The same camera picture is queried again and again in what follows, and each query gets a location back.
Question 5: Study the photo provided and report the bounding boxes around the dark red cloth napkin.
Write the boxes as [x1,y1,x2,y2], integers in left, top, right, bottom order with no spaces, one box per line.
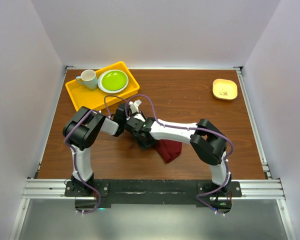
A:
[154,139,182,164]

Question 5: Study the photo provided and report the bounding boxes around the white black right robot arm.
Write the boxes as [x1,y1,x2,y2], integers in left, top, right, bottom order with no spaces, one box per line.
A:
[124,113,231,197]

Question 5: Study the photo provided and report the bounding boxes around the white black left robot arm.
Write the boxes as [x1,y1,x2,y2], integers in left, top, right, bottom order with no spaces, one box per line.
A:
[62,103,127,196]

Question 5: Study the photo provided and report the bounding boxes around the green plate white rim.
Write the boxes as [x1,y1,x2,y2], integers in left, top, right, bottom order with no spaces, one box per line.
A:
[98,69,129,94]

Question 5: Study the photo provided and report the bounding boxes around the yellow plastic tray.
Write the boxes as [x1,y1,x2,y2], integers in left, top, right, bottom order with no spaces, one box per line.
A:
[65,61,140,111]

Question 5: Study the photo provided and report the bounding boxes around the light blue ceramic mug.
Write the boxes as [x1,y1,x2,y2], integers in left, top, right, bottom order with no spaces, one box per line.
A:
[76,69,98,91]

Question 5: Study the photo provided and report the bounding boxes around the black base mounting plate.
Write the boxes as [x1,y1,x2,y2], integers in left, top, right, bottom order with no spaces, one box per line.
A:
[64,179,242,209]

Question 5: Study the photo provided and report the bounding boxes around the small yellow square dish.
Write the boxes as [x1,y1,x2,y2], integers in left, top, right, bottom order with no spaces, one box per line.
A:
[212,78,238,101]

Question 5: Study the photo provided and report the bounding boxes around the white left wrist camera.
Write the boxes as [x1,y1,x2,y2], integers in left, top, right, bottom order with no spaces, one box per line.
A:
[128,99,142,115]

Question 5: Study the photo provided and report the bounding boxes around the aluminium frame rail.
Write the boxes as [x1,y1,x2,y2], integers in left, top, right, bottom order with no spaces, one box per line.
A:
[21,179,286,200]

